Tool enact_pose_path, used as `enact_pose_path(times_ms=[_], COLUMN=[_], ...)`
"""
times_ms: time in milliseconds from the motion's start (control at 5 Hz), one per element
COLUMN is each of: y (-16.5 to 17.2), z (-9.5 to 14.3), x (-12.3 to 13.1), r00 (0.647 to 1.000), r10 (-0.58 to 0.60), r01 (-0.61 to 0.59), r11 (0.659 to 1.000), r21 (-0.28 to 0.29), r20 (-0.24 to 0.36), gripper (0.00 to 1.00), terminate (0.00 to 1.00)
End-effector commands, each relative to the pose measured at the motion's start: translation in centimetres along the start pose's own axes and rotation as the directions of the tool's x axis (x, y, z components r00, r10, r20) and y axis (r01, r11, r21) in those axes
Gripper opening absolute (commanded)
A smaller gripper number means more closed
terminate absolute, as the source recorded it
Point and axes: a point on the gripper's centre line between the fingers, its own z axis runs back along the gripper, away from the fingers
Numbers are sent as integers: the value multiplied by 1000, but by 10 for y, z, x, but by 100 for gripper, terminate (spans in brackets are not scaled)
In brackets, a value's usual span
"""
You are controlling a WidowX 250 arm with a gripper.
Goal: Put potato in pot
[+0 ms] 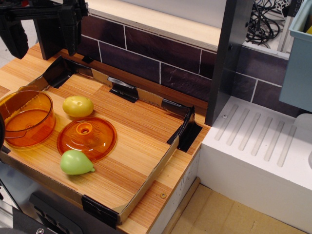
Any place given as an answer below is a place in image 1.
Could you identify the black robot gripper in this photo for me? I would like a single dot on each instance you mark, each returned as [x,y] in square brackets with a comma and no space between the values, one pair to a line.
[69,13]

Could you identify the orange transparent pot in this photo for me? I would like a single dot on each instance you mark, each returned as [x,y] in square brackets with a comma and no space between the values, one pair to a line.
[28,116]

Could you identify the orange transparent pot lid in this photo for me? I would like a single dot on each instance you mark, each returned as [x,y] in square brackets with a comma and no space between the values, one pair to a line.
[93,136]

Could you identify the cardboard fence with black tape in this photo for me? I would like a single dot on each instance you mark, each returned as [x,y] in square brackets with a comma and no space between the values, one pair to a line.
[138,176]

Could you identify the green plastic pear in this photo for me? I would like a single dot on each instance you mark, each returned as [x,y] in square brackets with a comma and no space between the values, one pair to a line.
[75,162]

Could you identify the white sink drainboard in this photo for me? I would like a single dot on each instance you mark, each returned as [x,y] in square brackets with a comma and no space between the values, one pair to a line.
[259,157]

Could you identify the light blue plastic bin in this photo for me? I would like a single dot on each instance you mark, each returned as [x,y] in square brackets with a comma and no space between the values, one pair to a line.
[297,85]

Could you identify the dark grey vertical post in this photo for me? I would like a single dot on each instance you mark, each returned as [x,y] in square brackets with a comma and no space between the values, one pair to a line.
[233,33]

